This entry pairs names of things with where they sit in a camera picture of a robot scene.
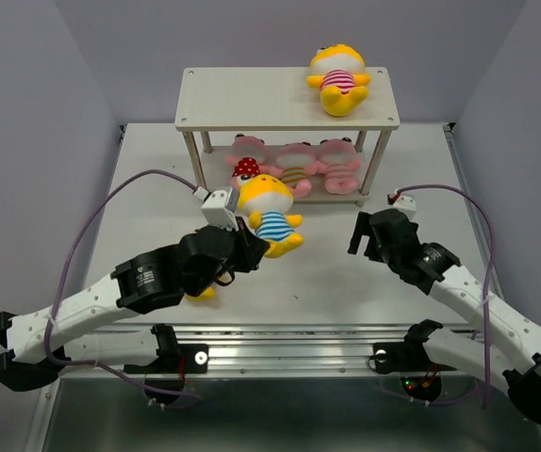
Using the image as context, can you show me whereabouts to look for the yellow toy blue striped shirt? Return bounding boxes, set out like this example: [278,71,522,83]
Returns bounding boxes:
[238,173,304,258]

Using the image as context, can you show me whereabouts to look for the pink toy orange striped shirt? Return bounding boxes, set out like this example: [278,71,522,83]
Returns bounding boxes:
[269,141,317,199]

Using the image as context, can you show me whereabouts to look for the pink toy red polka-dot shirt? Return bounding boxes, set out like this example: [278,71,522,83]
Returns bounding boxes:
[225,134,269,187]

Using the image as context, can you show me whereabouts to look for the yellow toy pink stripes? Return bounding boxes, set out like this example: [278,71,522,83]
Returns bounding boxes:
[186,286,216,301]
[306,43,371,118]

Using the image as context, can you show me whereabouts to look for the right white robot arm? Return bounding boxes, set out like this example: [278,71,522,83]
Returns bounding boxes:
[348,209,541,425]

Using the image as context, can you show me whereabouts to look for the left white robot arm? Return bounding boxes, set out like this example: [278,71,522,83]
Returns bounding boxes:
[0,218,270,392]

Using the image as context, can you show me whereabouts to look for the white two-tier shelf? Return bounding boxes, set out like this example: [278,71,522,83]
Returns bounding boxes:
[175,67,401,207]

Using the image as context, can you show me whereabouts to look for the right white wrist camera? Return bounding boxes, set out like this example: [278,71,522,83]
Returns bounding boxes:
[386,190,417,220]

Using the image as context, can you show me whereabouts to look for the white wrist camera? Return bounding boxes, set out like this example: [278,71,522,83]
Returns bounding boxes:
[193,186,239,231]
[386,190,417,220]

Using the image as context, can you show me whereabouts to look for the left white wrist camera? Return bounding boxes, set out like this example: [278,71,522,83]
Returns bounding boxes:
[193,186,239,231]

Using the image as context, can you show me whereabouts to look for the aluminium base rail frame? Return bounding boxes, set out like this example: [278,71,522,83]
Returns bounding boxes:
[25,122,541,452]

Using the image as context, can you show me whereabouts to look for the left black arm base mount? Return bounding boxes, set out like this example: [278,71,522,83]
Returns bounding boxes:
[144,344,209,408]

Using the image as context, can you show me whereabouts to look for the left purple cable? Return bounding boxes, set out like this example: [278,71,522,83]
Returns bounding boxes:
[43,169,205,411]

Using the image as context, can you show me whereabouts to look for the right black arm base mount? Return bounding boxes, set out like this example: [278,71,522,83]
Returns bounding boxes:
[367,342,443,403]

